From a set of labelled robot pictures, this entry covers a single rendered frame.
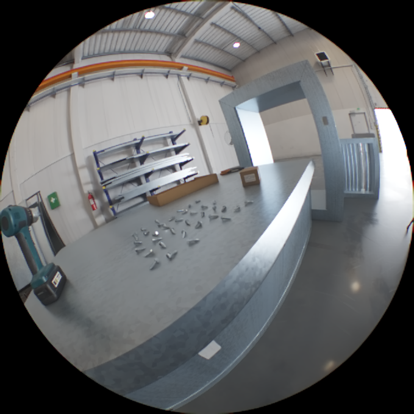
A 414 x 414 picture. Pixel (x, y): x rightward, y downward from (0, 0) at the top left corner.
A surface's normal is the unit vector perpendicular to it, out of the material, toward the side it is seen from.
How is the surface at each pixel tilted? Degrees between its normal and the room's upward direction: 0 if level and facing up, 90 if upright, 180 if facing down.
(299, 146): 90
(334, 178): 90
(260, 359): 0
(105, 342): 0
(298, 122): 90
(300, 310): 0
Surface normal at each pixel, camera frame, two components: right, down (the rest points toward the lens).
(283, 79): -0.73, 0.40
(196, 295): -0.29, -0.91
